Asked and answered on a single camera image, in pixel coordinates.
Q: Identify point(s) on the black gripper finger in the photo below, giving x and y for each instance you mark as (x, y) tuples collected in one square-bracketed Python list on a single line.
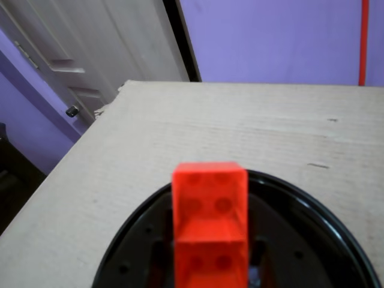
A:
[(257, 255), (164, 258)]

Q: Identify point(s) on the red lego block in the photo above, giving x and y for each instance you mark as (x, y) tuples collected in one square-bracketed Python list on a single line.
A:
[(210, 222)]

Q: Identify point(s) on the grey cardboard sheet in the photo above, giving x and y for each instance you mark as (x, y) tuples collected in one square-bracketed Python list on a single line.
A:
[(210, 126)]

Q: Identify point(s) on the dark furniture piece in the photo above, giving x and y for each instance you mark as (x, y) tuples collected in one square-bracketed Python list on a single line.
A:
[(15, 186)]

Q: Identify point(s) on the black door stopper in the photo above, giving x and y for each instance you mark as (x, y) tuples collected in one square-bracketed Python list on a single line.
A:
[(72, 111)]

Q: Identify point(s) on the white panelled door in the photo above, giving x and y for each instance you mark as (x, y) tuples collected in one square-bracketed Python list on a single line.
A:
[(99, 39)]

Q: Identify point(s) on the metal door hinge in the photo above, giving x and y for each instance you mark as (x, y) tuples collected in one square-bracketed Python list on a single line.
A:
[(27, 55)]

